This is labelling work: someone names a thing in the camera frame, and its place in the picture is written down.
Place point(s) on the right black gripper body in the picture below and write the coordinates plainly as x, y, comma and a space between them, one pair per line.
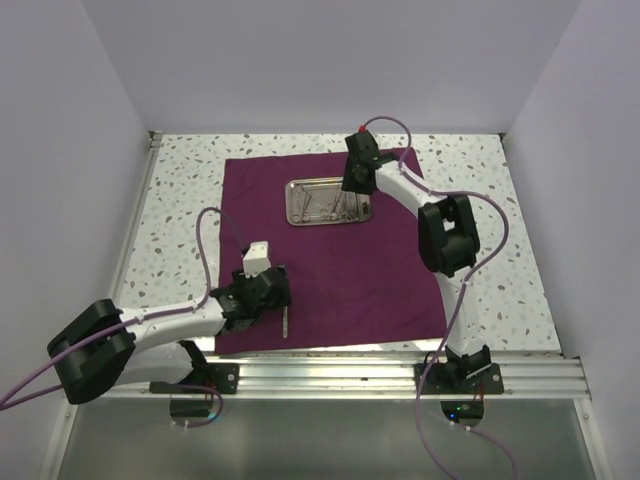
352, 182

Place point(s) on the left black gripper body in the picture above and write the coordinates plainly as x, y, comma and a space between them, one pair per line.
240, 279

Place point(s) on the steel forceps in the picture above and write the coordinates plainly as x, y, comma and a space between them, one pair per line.
285, 322

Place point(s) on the purple surgical drape cloth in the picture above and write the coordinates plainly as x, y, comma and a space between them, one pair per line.
358, 283

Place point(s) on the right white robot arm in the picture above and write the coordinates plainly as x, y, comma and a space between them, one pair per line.
448, 243

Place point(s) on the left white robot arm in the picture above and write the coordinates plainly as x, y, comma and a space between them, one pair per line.
106, 346

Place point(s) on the steel instrument tray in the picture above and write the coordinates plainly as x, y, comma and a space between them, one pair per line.
322, 202

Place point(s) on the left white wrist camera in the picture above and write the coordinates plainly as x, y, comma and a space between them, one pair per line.
256, 259

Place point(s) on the aluminium mounting rail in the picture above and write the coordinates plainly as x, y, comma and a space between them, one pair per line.
375, 374

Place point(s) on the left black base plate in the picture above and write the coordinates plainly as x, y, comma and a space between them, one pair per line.
222, 377

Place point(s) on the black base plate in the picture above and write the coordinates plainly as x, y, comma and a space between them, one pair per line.
461, 375
222, 377

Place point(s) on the left aluminium side rail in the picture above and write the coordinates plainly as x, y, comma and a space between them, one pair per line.
122, 192

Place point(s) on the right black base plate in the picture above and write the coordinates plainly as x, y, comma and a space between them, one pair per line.
461, 375

